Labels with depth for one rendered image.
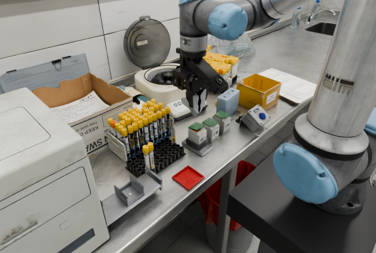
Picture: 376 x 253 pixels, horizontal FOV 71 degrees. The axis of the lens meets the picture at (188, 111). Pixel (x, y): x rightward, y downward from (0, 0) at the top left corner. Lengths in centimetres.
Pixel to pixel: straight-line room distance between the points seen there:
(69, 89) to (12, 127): 57
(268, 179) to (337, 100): 34
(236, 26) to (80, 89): 71
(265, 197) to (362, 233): 20
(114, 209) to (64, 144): 27
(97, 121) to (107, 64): 43
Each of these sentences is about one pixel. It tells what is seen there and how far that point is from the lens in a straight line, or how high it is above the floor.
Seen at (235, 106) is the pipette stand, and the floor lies 92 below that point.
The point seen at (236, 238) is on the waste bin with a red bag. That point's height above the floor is 20.
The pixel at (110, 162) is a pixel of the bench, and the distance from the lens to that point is 88.
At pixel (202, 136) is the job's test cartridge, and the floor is 93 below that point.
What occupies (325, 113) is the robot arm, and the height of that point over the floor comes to 123.
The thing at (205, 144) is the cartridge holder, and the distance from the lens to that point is 88.
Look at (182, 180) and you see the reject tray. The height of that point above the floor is 88.
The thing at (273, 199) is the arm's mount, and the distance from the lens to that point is 68.
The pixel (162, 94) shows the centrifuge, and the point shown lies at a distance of 100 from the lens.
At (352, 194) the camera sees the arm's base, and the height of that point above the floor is 99.
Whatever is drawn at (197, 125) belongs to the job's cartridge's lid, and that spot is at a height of 96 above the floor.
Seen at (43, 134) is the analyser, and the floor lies 118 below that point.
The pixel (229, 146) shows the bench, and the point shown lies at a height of 87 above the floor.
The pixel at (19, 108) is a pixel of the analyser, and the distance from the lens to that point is 62.
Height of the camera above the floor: 145
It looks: 32 degrees down
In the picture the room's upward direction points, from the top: straight up
